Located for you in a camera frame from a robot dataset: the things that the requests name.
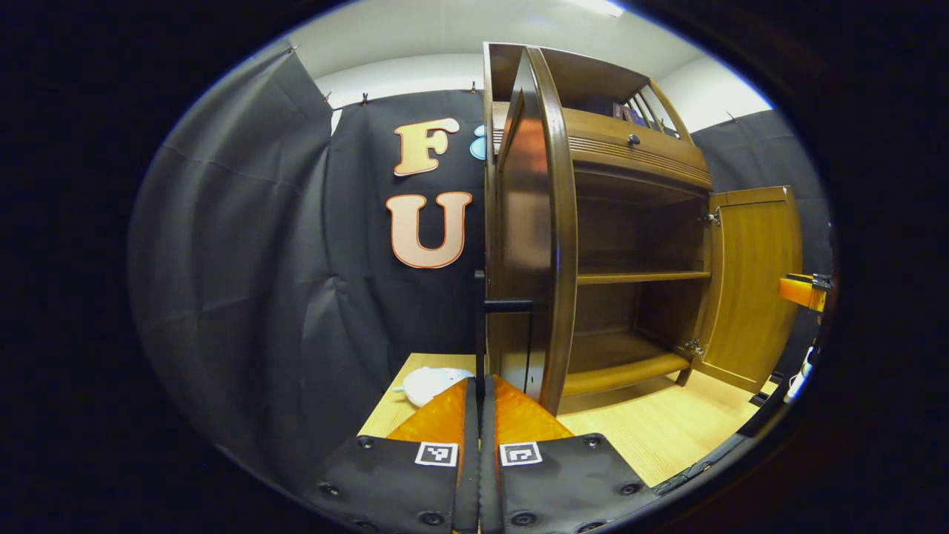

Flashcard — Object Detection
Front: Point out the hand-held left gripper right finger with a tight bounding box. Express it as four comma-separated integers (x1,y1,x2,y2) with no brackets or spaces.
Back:
480,375,661,534

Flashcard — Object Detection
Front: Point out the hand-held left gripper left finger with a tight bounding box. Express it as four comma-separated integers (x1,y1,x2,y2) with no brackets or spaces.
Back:
304,377,481,534

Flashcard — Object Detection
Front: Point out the wooden cabinet door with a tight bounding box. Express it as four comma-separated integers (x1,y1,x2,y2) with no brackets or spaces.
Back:
474,46,579,416
695,185,805,394

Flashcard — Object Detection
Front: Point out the wooden double-door shoe cabinet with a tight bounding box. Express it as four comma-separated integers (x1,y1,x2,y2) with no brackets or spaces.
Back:
482,42,716,416

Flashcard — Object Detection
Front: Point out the white plush toy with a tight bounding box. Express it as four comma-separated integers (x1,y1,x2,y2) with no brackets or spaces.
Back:
393,366,475,408

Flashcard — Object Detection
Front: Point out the wooden inner shelf board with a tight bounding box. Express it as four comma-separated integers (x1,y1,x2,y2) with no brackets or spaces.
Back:
577,270,712,286

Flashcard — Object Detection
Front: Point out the wooden drawer with black knob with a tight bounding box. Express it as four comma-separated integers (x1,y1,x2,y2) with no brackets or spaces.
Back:
563,108,711,179

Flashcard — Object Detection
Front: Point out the black backdrop cloth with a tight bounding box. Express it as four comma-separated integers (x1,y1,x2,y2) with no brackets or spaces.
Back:
128,48,835,483

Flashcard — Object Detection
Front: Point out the white cable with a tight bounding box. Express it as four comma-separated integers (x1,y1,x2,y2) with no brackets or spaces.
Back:
784,345,816,405

